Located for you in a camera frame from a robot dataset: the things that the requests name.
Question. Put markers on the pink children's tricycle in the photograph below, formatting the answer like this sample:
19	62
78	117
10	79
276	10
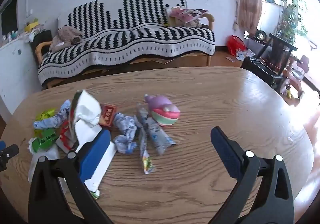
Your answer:
296	76

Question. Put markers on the grey blue flat wrapper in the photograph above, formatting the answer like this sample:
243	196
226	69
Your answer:
156	134

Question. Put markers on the yellow toy on cabinet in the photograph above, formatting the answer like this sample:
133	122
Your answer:
32	25

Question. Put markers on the small colourful candy wrapper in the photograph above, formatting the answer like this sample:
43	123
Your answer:
146	161

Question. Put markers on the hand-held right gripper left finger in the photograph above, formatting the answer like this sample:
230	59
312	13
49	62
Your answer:
96	150

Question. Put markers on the black speaker box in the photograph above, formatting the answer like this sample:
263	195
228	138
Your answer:
44	36

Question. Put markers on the green plastic wrapper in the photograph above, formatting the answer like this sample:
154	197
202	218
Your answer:
45	140

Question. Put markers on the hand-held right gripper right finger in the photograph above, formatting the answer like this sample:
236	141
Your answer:
226	150

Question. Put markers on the blue white crumpled wrapper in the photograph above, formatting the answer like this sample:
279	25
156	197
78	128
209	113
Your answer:
126	131
56	119

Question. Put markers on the white cabinet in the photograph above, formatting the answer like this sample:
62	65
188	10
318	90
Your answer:
15	69

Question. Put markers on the black wooden chair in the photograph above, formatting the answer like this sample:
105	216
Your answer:
260	69

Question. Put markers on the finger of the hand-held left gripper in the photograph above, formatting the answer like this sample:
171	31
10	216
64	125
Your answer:
8	152

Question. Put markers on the green potted plant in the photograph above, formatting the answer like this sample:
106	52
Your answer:
291	16

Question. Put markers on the pink printed pillow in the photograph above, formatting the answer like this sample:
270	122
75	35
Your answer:
186	14

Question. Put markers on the black screen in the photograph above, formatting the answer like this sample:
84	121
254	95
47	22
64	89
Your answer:
8	16

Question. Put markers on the red plastic bag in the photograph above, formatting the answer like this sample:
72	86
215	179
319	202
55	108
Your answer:
235	44

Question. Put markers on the scattered papers on floor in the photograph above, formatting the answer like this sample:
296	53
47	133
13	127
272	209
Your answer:
243	54

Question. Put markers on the yellow green crumpled wrapper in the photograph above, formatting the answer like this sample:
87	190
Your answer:
45	115

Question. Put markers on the white paper sheet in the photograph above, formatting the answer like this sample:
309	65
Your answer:
102	164

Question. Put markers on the wooden frame sofa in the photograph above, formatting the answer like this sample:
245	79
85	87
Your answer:
38	51

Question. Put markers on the red printed packet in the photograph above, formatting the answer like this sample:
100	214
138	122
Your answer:
108	116

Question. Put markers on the brown plush toy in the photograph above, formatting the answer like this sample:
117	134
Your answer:
66	36

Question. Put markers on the small yellow toy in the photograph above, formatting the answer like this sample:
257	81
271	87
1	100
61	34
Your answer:
289	93

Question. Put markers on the purple pink squishy toy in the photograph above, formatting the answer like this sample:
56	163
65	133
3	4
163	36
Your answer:
163	111

